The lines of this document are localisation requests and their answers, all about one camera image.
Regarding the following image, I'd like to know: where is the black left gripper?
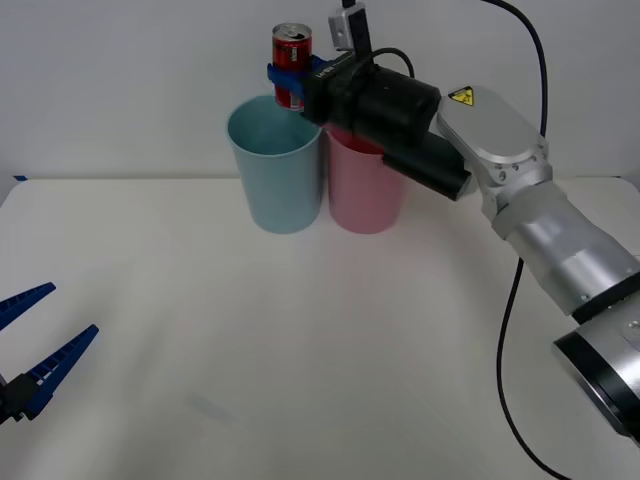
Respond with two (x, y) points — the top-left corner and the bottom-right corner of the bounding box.
(0, 282), (100, 426)

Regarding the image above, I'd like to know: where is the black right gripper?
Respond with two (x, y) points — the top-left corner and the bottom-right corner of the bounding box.
(265, 53), (364, 130)

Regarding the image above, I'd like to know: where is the red drink can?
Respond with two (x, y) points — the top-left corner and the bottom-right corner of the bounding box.
(271, 22), (314, 111)

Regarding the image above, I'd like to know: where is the pale blue plastic bin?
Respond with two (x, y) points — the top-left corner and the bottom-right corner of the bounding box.
(225, 95), (323, 236)

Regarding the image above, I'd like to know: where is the pink plastic bin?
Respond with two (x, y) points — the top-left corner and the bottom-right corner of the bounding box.
(324, 124), (412, 235)

